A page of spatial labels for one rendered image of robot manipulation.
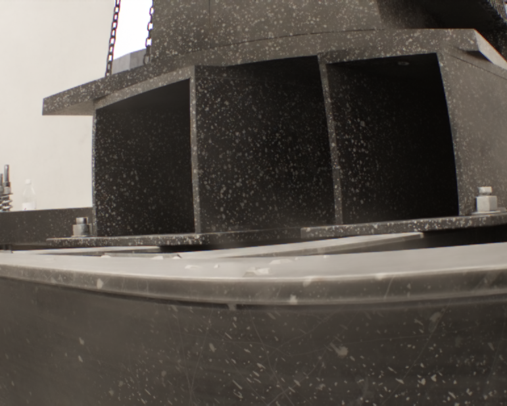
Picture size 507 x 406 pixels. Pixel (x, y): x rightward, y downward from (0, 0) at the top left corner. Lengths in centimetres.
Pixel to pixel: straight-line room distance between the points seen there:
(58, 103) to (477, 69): 67
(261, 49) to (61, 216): 88
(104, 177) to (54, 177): 178
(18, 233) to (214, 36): 81
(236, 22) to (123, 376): 60
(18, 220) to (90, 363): 114
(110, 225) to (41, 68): 184
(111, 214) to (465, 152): 57
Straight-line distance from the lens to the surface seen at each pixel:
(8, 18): 296
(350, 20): 97
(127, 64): 756
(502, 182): 93
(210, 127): 102
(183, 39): 109
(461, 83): 87
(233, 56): 104
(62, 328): 63
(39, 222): 176
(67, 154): 301
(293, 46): 100
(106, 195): 120
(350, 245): 74
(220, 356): 48
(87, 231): 123
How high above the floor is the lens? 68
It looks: 1 degrees up
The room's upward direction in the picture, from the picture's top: 3 degrees counter-clockwise
